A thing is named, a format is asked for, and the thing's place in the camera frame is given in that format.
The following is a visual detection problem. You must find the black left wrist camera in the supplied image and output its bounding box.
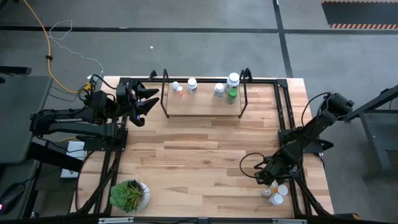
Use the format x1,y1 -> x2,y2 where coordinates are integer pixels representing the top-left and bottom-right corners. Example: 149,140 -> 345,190
132,108 -> 147,128

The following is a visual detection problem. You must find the white flat box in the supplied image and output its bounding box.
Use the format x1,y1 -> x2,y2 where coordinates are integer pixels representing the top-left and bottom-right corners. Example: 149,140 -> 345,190
60,140 -> 87,179

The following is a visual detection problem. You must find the tall white bottle red label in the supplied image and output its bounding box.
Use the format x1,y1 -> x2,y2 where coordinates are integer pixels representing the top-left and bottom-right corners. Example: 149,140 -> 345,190
225,72 -> 241,93

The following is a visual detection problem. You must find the grey desk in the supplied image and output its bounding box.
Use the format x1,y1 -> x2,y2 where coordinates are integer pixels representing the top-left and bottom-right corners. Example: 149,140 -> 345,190
0,75 -> 53,165

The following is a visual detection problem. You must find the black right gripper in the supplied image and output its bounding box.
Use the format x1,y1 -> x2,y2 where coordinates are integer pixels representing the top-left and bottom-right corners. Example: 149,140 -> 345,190
257,157 -> 298,187

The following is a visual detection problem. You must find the black computer mouse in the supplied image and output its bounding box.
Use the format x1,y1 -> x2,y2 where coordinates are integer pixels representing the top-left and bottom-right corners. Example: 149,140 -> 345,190
0,182 -> 26,215

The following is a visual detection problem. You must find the black flat bar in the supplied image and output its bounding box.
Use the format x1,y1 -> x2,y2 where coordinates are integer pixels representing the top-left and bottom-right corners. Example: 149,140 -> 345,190
0,66 -> 32,75

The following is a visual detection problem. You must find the yellow cable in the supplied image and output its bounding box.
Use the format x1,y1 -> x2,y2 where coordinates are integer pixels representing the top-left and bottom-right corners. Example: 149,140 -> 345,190
22,0 -> 82,95

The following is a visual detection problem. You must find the succulent plant white pot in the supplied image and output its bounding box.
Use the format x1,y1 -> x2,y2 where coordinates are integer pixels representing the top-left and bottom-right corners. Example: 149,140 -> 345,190
109,179 -> 152,214

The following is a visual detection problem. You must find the short white bottle blue label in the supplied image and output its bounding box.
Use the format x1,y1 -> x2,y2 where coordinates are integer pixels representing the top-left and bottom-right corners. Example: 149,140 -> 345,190
213,82 -> 225,98

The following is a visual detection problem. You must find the black mat hazard-striped edge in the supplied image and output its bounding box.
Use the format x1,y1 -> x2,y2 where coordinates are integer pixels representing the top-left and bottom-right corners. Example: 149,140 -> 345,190
321,0 -> 398,30

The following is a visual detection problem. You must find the black aluminium rail frame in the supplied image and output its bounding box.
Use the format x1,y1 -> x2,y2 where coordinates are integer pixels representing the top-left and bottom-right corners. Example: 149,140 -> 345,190
74,76 -> 335,218

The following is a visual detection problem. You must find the black-framed wooden shelf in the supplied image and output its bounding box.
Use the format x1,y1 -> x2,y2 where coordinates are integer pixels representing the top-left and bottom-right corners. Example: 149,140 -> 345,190
159,67 -> 253,119

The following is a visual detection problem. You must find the black metal stand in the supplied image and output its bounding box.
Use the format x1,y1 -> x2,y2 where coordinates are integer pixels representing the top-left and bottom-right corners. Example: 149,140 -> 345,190
341,84 -> 398,181

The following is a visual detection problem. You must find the green bottle green cap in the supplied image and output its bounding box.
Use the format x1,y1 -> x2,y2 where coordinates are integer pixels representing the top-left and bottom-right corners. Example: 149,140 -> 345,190
226,88 -> 239,105

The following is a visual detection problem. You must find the thin white cable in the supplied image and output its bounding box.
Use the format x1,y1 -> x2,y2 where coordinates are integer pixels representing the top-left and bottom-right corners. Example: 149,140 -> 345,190
48,19 -> 104,78

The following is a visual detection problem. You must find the white bottle picture label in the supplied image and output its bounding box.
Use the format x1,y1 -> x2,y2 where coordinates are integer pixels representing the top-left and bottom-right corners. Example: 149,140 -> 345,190
187,77 -> 198,95

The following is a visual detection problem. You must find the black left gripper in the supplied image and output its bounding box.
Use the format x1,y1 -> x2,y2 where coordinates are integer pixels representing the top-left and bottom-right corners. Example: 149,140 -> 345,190
116,78 -> 160,116

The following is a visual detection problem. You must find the black desk leg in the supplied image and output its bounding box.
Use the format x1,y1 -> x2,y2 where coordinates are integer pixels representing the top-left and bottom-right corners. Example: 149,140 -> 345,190
26,141 -> 83,174

